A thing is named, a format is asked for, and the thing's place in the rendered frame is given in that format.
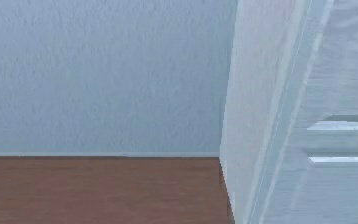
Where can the white panelled room door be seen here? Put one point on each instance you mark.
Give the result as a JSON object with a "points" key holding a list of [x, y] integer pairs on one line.
{"points": [[333, 100]]}

